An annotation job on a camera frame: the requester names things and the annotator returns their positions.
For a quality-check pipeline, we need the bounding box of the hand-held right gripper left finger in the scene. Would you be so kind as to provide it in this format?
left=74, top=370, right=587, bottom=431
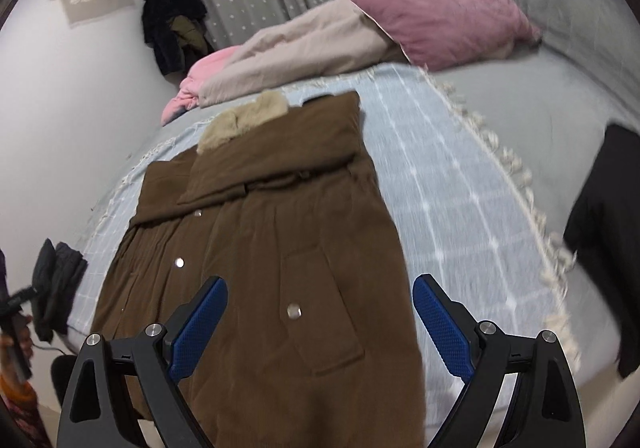
left=56, top=275, right=229, bottom=448

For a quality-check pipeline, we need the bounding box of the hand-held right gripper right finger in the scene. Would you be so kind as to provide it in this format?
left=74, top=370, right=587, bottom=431
left=412, top=273, right=587, bottom=448

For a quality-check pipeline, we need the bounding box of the brown coat with fur collar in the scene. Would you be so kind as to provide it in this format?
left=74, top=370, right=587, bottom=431
left=90, top=90, right=436, bottom=448

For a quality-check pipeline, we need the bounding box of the person's left forearm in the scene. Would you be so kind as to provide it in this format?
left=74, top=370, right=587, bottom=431
left=0, top=373, right=51, bottom=448

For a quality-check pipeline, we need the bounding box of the person's left hand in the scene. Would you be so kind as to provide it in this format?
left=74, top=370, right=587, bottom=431
left=0, top=314, right=35, bottom=366

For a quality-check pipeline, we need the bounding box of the dark grey quilted garment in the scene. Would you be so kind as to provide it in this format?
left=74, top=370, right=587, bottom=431
left=32, top=238, right=88, bottom=344

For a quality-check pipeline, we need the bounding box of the light blue plaid tasselled blanket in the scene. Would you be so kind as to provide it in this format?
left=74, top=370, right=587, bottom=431
left=65, top=62, right=583, bottom=379

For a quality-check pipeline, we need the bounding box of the black garment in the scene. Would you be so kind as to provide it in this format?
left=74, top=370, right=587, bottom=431
left=563, top=124, right=640, bottom=379

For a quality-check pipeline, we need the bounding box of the bed with grey sheet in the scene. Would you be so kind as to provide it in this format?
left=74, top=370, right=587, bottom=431
left=65, top=42, right=640, bottom=429

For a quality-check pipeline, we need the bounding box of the pink fleece blanket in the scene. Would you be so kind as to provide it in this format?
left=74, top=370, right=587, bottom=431
left=161, top=45, right=241, bottom=125

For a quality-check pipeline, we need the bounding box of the olive hanging garment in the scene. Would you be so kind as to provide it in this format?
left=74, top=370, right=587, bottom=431
left=171, top=15, right=213, bottom=58

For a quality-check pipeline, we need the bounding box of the beige duvet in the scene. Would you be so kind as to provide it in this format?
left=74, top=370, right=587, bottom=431
left=197, top=0, right=411, bottom=108

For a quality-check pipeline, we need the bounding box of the pink velvet pillow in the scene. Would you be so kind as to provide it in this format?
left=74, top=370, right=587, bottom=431
left=350, top=0, right=545, bottom=73

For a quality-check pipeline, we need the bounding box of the black hanging jacket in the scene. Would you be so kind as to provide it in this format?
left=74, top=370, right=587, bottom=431
left=141, top=0, right=208, bottom=76

